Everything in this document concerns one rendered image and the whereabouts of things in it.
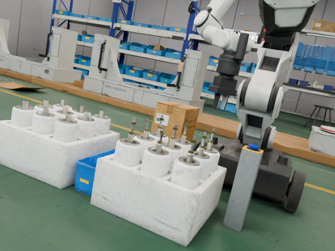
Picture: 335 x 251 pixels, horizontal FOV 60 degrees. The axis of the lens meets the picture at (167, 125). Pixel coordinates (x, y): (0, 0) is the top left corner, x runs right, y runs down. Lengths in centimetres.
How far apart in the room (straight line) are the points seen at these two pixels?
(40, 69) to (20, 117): 305
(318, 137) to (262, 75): 164
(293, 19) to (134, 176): 102
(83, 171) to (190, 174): 44
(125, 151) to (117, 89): 257
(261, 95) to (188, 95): 192
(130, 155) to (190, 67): 228
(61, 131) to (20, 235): 44
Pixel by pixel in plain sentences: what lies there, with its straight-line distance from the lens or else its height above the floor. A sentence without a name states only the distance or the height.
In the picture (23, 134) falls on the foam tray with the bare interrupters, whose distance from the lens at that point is 132.
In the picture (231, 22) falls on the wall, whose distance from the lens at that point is 982.
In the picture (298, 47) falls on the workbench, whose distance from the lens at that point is 702.
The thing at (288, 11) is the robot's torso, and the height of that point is 90.
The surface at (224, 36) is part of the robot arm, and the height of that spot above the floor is 70.
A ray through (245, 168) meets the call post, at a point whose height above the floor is 24.
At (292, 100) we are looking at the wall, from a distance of 933.
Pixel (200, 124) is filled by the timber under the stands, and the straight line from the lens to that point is 306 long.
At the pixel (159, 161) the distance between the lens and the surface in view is 99.
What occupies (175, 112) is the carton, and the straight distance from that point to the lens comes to 206.
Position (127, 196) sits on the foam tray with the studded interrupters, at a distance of 104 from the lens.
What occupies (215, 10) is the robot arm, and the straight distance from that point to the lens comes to 142.
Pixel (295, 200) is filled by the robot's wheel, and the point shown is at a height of 9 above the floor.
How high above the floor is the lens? 53
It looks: 10 degrees down
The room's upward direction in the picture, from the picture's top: 12 degrees clockwise
